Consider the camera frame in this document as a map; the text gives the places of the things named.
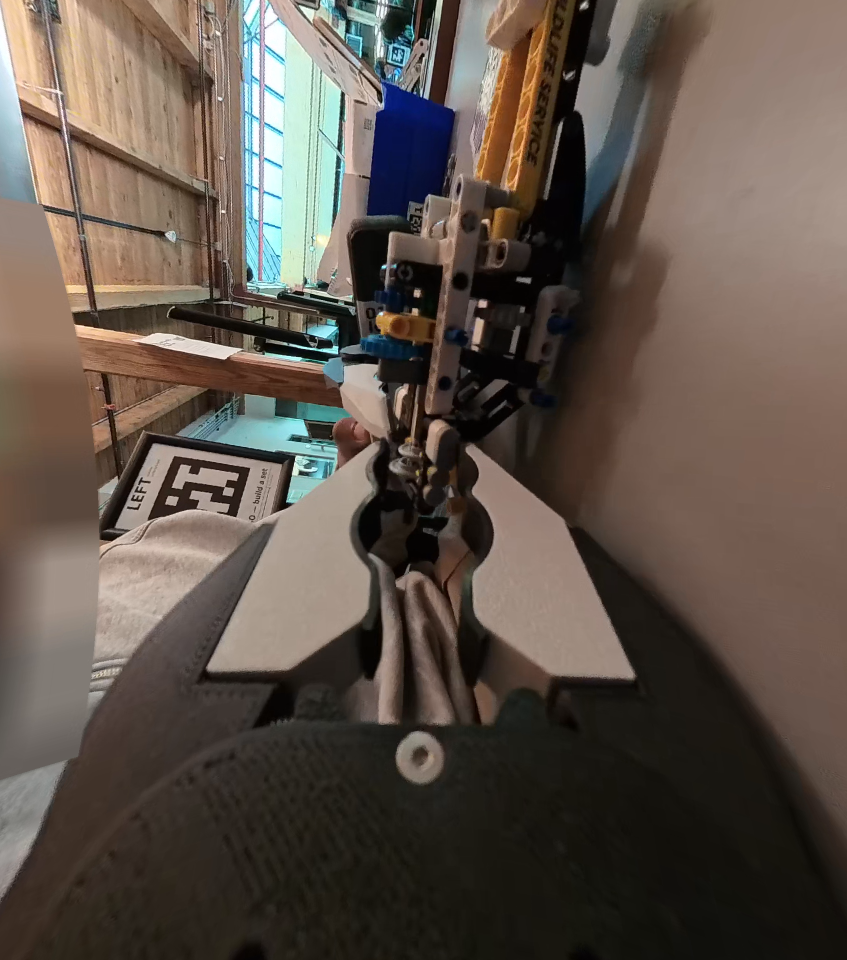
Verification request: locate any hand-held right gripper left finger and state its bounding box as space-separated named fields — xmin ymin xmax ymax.
xmin=206 ymin=438 xmax=395 ymax=687

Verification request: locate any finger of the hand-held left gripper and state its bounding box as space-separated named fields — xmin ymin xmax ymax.
xmin=335 ymin=373 xmax=396 ymax=442

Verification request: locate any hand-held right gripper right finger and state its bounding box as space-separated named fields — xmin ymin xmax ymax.
xmin=453 ymin=442 xmax=638 ymax=687

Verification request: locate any yellow black lego vehicle model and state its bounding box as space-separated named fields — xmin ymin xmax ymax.
xmin=359 ymin=0 xmax=612 ymax=526

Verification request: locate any person's left hand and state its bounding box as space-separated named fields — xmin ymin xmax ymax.
xmin=332 ymin=416 xmax=374 ymax=466

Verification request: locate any blue plastic box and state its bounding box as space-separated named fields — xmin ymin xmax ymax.
xmin=366 ymin=81 xmax=459 ymax=220

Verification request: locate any grey sweatshirt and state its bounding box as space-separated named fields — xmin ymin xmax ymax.
xmin=0 ymin=513 xmax=481 ymax=957

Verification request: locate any black framed marker sign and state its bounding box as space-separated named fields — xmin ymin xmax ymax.
xmin=98 ymin=432 xmax=297 ymax=543

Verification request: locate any wooden railing beam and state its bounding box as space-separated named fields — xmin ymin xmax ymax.
xmin=74 ymin=325 xmax=347 ymax=411

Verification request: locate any white paper sheet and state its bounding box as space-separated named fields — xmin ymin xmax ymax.
xmin=134 ymin=331 xmax=242 ymax=360

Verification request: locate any black metal rail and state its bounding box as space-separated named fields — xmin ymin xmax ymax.
xmin=167 ymin=291 xmax=359 ymax=360

